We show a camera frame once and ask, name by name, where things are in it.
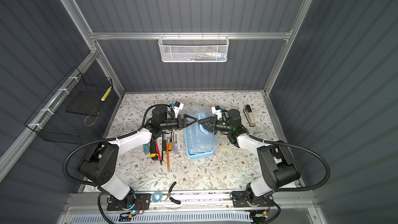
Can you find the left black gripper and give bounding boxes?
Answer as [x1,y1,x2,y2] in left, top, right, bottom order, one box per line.
[160,114,197,132]

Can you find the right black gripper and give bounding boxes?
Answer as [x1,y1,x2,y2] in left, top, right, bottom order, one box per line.
[199,116,233,135]

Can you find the blue plastic tool box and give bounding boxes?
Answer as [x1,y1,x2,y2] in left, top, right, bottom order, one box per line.
[184,122,219,159]

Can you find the yellow black utility knife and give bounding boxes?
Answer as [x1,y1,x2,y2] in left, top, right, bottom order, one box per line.
[149,141,159,161]

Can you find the teal utility knife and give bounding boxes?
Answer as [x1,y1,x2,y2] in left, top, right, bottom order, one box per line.
[143,144,150,155]

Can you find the black hex key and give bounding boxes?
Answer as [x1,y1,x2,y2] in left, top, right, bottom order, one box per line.
[159,133,165,164]

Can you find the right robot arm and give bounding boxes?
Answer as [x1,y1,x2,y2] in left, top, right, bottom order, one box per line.
[198,109,301,205]

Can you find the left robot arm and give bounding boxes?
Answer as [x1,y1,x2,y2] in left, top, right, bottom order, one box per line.
[78,102,198,209]

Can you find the orange long screwdriver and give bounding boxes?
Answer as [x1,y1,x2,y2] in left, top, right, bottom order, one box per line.
[166,142,171,172]

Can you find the black silver stapler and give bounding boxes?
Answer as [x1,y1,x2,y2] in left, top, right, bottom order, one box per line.
[243,104,256,127]

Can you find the blue tape roll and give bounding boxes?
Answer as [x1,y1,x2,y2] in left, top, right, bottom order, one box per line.
[151,191,163,203]

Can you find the white ventilated front panel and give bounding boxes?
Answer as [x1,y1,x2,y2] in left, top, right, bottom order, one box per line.
[69,211,252,224]

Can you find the black foam pad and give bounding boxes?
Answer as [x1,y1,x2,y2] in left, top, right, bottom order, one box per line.
[66,91,105,117]

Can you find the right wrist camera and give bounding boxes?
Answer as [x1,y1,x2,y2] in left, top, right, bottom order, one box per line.
[211,106,224,120]

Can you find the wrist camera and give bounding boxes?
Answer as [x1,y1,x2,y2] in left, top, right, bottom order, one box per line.
[211,106,224,120]
[171,101,184,118]

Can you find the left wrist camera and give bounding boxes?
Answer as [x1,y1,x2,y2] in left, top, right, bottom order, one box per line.
[171,101,184,118]

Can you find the clear handle screwdriver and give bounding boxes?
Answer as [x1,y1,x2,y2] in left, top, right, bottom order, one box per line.
[172,134,178,155]

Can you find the yellow handle screwdriver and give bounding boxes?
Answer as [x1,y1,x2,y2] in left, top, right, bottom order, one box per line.
[168,131,174,152]

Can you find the white wire wall basket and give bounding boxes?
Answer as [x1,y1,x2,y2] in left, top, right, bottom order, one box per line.
[158,36,230,63]

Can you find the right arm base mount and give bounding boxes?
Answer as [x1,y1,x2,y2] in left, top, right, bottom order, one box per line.
[229,191,275,208]

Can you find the black handled pliers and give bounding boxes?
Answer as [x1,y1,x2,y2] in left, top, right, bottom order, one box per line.
[165,181,181,205]

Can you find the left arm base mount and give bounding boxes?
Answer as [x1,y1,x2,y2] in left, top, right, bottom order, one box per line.
[106,194,151,211]

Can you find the black wire wall basket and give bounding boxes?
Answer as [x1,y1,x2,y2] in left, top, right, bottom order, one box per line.
[25,67,113,145]

